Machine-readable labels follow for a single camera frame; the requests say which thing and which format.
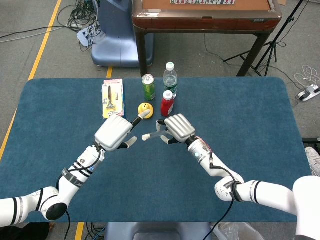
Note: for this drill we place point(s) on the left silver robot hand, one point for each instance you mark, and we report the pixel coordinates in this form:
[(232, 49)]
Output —
[(113, 132)]

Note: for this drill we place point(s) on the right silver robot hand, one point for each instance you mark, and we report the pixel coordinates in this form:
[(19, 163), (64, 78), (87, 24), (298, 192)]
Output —
[(180, 127)]

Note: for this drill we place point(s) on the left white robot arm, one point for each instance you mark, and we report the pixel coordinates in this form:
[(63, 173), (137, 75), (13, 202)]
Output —
[(55, 195)]

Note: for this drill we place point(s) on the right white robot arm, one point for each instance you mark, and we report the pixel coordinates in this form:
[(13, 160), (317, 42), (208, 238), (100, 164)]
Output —
[(250, 192)]

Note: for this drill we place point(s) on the red ketchup bottle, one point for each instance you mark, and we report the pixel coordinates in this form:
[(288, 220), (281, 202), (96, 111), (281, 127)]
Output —
[(167, 106)]

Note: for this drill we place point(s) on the boxed razor package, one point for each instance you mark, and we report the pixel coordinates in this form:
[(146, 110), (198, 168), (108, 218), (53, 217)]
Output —
[(112, 100)]

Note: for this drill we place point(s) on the yellow call bell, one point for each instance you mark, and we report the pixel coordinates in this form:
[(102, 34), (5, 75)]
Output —
[(143, 107)]

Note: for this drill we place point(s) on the clear water bottle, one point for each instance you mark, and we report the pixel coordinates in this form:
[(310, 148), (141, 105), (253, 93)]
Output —
[(170, 80)]

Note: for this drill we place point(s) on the green drink can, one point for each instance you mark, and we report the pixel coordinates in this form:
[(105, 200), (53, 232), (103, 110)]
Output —
[(149, 90)]

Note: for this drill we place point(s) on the blue felt table mat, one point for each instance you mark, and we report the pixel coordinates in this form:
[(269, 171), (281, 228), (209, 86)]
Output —
[(150, 180)]

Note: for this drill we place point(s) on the blue-grey robot torso base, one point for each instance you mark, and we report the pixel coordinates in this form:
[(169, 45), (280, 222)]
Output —
[(157, 231)]

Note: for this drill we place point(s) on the brown mahjong table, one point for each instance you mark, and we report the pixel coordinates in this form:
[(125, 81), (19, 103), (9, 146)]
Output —
[(205, 20)]

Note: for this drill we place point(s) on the clear plastic bag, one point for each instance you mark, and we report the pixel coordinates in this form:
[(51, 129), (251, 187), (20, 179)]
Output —
[(240, 232)]

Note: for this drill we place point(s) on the black tripod stand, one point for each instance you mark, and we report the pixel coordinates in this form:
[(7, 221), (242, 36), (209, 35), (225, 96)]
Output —
[(272, 45)]

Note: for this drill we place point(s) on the row of mahjong tiles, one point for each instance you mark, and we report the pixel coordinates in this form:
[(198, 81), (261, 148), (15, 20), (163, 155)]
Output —
[(202, 1)]

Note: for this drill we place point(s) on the black bag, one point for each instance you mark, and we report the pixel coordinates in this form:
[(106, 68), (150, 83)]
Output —
[(32, 232)]

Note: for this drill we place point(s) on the black equipment case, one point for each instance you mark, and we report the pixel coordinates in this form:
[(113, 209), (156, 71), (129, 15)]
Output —
[(311, 143)]

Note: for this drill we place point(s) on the white power strip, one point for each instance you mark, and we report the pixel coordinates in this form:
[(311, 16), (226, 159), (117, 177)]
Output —
[(308, 93)]

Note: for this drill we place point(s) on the white sneaker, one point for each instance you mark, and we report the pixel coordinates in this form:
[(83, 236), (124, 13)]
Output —
[(313, 160)]

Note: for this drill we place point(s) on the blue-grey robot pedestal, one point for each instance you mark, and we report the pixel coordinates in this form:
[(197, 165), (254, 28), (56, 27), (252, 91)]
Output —
[(117, 37)]

